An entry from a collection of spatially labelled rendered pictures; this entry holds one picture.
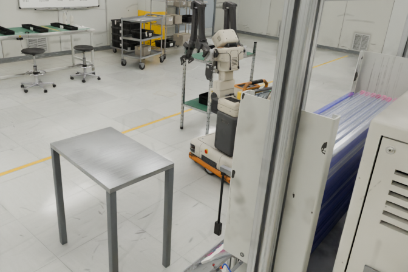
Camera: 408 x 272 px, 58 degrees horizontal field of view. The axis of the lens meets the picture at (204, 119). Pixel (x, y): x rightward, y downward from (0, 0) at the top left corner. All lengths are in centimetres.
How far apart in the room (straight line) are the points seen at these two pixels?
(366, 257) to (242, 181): 22
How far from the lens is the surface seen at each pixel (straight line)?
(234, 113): 328
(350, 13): 1137
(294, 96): 52
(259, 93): 332
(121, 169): 218
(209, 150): 362
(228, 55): 352
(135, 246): 287
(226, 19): 390
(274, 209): 60
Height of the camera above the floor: 189
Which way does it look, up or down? 22 degrees down
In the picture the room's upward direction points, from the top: 4 degrees clockwise
